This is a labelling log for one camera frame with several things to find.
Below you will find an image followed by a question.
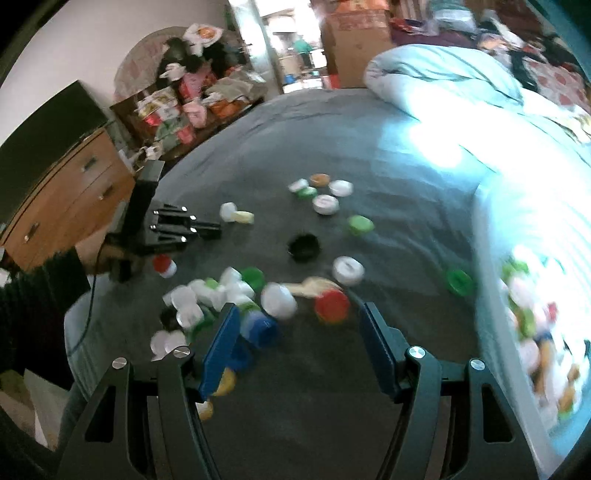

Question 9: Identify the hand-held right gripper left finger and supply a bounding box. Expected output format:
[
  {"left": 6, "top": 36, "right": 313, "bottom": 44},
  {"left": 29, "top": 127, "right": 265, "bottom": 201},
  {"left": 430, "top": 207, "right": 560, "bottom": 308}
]
[{"left": 56, "top": 302, "right": 243, "bottom": 480}]

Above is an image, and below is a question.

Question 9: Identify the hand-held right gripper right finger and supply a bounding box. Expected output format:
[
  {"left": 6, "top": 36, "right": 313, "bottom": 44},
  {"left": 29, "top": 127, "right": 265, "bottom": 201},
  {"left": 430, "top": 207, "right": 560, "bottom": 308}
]
[{"left": 359, "top": 302, "right": 542, "bottom": 480}]

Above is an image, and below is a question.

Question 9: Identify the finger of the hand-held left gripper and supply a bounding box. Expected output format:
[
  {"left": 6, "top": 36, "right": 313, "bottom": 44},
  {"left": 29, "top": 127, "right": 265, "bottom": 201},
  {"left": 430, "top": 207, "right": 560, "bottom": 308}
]
[
  {"left": 150, "top": 227, "right": 221, "bottom": 254},
  {"left": 154, "top": 203, "right": 221, "bottom": 232}
]

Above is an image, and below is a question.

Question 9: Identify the pile of bottle caps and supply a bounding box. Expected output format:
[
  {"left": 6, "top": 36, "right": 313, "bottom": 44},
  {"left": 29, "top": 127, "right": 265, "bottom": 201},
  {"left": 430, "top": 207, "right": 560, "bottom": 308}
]
[{"left": 150, "top": 265, "right": 300, "bottom": 422}]

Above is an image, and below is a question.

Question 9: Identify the light blue laundry basket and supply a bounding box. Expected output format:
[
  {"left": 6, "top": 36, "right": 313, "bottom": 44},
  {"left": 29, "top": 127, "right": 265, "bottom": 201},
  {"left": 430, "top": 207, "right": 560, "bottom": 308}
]
[{"left": 475, "top": 175, "right": 591, "bottom": 478}]

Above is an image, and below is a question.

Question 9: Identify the person's left forearm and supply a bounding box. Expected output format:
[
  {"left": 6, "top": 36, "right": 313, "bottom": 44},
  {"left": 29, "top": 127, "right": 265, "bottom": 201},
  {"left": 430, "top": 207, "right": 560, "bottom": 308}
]
[{"left": 0, "top": 247, "right": 109, "bottom": 384}]

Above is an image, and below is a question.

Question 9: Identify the person's left hand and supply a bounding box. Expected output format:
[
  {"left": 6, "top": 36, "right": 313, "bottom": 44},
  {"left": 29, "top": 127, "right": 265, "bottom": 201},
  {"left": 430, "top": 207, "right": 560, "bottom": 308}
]
[{"left": 100, "top": 241, "right": 122, "bottom": 268}]

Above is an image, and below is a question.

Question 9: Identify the red and white bottle cap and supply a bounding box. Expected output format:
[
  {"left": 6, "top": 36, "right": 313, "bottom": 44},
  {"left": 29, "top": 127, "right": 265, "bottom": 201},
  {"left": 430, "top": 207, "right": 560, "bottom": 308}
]
[{"left": 153, "top": 254, "right": 177, "bottom": 278}]

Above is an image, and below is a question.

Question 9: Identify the wooden chest of drawers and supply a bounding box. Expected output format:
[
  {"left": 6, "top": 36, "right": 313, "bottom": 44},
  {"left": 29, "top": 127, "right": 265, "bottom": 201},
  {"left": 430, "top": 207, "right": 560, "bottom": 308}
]
[{"left": 0, "top": 129, "right": 137, "bottom": 273}]

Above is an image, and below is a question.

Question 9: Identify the grey blanket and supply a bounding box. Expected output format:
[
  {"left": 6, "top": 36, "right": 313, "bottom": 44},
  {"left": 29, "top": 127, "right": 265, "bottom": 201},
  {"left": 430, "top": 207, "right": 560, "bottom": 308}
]
[{"left": 65, "top": 88, "right": 555, "bottom": 480}]

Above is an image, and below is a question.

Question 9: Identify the white printed bottle cap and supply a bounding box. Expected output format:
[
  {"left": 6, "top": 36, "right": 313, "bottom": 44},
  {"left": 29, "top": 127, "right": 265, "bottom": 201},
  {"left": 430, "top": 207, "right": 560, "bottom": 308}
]
[{"left": 331, "top": 256, "right": 365, "bottom": 286}]

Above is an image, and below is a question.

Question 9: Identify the cream bottle cap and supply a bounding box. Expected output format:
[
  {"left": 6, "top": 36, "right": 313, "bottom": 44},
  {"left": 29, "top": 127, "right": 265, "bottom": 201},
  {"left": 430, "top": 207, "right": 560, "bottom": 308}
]
[{"left": 281, "top": 276, "right": 343, "bottom": 297}]

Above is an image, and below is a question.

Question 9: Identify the dark wooden chair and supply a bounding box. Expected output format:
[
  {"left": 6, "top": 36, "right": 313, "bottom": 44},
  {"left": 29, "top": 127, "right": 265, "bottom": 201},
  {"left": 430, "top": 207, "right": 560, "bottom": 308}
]
[{"left": 111, "top": 90, "right": 160, "bottom": 153}]

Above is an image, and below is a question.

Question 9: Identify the red and white shopping bag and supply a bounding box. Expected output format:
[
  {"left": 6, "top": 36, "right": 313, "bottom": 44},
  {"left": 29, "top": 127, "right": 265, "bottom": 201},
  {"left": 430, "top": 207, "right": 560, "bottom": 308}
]
[{"left": 136, "top": 88, "right": 181, "bottom": 127}]

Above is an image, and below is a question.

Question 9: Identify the black television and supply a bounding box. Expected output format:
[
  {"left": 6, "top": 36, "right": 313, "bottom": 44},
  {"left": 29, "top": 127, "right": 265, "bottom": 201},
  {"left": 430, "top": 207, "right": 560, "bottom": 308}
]
[{"left": 0, "top": 80, "right": 109, "bottom": 227}]

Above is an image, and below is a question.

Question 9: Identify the orange bag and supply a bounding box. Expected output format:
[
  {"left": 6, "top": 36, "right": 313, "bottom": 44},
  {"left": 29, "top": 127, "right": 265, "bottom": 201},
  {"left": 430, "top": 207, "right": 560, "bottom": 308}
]
[{"left": 205, "top": 95, "right": 252, "bottom": 120}]

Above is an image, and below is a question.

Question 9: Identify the black bottle cap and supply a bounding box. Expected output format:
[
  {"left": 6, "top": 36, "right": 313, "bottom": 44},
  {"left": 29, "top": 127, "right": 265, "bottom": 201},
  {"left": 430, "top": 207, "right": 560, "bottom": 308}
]
[{"left": 287, "top": 234, "right": 320, "bottom": 263}]

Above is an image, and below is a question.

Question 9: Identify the pink box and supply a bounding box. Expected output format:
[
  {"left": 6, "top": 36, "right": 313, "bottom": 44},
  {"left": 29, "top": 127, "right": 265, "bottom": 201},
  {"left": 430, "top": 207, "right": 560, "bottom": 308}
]
[{"left": 178, "top": 74, "right": 206, "bottom": 100}]

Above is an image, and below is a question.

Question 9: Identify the heap of mixed bottle caps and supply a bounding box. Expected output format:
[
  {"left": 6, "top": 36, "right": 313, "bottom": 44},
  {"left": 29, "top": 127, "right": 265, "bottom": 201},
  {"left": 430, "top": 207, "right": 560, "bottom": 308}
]
[{"left": 501, "top": 256, "right": 585, "bottom": 418}]

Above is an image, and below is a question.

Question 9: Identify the white door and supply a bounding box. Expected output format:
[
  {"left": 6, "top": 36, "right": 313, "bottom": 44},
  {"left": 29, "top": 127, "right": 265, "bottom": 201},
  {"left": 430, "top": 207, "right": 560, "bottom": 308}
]
[{"left": 229, "top": 0, "right": 283, "bottom": 95}]

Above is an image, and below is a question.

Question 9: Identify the white cartoon print bag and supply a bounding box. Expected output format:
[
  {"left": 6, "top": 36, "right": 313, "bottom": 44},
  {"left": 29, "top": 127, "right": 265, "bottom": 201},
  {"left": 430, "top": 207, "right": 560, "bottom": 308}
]
[{"left": 184, "top": 23, "right": 223, "bottom": 47}]

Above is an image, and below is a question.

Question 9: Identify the plain cardboard box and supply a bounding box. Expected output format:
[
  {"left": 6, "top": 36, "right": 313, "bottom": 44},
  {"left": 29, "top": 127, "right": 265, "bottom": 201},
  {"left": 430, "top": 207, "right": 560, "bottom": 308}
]
[{"left": 321, "top": 25, "right": 394, "bottom": 88}]

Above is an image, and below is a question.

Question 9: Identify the red printed cardboard box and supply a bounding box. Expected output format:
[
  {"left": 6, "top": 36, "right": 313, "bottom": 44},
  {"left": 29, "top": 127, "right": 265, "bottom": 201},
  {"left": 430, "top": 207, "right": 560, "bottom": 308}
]
[{"left": 323, "top": 4, "right": 392, "bottom": 31}]

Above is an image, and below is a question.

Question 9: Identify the light blue duvet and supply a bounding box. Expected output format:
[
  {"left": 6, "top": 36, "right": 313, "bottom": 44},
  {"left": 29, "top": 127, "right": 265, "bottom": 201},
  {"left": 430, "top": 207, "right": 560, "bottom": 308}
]
[{"left": 364, "top": 44, "right": 591, "bottom": 185}]

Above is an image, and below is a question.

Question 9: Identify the red floral cloth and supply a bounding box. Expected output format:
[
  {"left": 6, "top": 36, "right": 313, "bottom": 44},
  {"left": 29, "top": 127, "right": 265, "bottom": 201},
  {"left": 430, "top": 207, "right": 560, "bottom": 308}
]
[{"left": 524, "top": 55, "right": 591, "bottom": 114}]

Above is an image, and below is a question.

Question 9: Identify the heap of mixed laundry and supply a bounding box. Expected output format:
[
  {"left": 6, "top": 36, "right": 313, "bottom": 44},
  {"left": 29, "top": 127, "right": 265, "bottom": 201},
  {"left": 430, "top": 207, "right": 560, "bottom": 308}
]
[{"left": 390, "top": 0, "right": 591, "bottom": 88}]

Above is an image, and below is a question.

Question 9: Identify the black cable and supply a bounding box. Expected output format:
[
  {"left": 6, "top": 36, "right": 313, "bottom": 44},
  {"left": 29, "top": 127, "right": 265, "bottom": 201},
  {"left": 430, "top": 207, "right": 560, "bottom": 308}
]
[{"left": 68, "top": 242, "right": 102, "bottom": 358}]

